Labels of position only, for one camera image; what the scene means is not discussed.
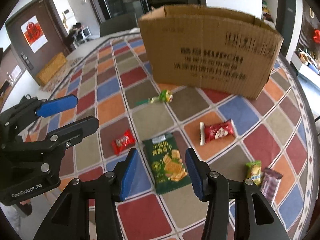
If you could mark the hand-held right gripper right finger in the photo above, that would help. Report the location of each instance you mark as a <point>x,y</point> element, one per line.
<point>193,175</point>

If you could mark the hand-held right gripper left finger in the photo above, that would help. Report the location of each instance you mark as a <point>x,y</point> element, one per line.
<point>128,175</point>

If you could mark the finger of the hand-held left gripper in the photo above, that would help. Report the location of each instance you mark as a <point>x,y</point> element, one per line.
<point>77,130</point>
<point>57,106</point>

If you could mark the green cracker packet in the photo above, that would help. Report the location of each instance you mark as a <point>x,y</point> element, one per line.
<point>165,165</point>

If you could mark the brown cardboard box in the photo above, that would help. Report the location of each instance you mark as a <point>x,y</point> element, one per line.
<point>212,55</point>

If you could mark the small red snack packet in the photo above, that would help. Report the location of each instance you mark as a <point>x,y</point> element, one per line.
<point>122,142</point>

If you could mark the red white-ended snack packet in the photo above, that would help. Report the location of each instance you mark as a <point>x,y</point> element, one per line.
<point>218,131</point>

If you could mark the small green candy packet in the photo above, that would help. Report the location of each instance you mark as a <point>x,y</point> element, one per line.
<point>253,171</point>

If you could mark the colourful checked tablecloth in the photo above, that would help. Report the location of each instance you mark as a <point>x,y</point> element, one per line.
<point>150,116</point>

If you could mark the red and white door poster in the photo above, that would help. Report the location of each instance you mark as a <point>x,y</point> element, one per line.
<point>33,33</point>

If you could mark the purple snack bar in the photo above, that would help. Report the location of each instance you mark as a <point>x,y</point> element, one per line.
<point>270,185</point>

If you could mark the green lollipop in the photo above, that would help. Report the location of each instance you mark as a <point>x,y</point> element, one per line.
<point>166,96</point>

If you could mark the brown entry door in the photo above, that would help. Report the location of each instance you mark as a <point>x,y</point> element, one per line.
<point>53,22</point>

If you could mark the grey dining chair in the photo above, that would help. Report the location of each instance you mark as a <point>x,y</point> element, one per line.
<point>117,26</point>

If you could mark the black framed glass sliding door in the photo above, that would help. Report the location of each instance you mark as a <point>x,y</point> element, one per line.
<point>125,2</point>

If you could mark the white low cabinet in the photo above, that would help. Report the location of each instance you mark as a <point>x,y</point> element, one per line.
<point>303,65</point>

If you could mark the white shelf with toys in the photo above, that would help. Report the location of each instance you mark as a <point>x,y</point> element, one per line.
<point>267,13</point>

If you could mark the dark interior door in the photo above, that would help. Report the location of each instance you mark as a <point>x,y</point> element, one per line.
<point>290,17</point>

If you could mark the red bow decoration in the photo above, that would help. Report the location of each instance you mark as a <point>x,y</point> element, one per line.
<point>317,35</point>

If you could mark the dark slatted wall panel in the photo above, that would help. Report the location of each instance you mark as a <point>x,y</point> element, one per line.
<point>310,17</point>

